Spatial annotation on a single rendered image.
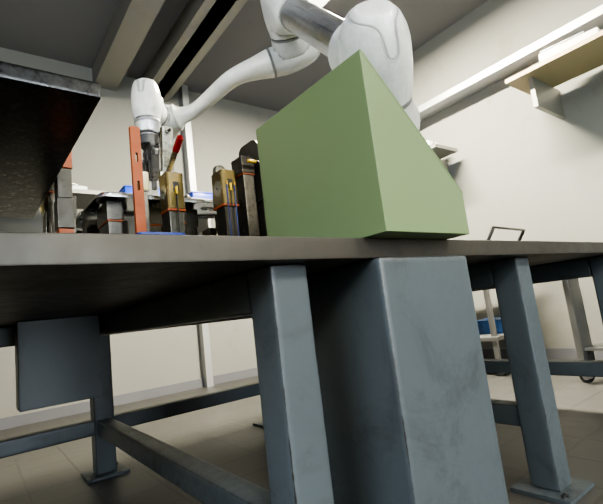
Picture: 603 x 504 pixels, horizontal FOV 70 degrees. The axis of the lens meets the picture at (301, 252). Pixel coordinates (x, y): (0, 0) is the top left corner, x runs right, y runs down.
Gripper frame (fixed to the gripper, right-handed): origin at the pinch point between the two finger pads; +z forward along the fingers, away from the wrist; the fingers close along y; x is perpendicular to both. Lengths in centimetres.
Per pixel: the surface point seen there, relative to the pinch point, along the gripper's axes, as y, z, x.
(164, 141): -16.7, -11.5, 1.2
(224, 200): -22.7, 8.5, -15.0
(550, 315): 5, 72, -307
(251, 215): -24.6, 13.6, -23.6
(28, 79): -65, 4, 44
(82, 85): -65, 3, 35
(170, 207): -20.0, 11.2, 2.2
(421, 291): -88, 46, -21
